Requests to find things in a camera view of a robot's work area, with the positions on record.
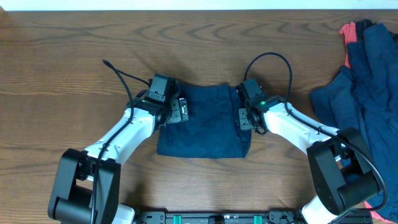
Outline navy blue shorts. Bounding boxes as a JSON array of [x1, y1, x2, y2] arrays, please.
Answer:
[[157, 84, 251, 159]]

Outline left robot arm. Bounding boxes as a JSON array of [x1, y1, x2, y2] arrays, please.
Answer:
[[47, 73, 188, 224]]

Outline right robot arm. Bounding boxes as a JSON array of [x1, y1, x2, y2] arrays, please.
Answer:
[[236, 79, 386, 223]]

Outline navy blue clothes pile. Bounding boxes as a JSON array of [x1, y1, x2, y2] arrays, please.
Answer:
[[310, 23, 397, 222]]

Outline red garment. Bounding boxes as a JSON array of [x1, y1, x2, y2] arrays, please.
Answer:
[[339, 22, 358, 68]]

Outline black garment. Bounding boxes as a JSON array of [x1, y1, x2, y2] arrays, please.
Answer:
[[356, 19, 374, 40]]

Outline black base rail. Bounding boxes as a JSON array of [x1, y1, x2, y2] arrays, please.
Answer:
[[133, 210, 374, 224]]

